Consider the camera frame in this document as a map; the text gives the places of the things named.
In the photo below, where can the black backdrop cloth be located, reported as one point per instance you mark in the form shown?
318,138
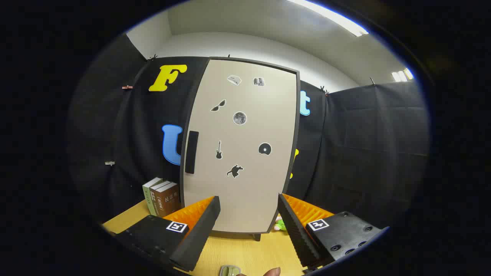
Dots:
364,153

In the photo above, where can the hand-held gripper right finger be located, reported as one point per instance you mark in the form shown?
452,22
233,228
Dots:
297,234

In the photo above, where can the green plush toy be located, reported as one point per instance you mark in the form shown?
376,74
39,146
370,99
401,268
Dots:
282,226

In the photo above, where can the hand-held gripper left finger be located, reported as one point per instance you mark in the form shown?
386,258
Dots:
199,234

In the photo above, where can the green book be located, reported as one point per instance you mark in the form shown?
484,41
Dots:
149,201

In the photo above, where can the small green gray-rimmed object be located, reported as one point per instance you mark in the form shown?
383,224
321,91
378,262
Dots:
230,270

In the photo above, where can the brown book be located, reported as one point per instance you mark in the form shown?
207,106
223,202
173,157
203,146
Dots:
157,203
170,199

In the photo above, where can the gray cabinet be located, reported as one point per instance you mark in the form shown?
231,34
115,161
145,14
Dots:
256,237

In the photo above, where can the small ceiling light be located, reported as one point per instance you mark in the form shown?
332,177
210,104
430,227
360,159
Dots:
402,75

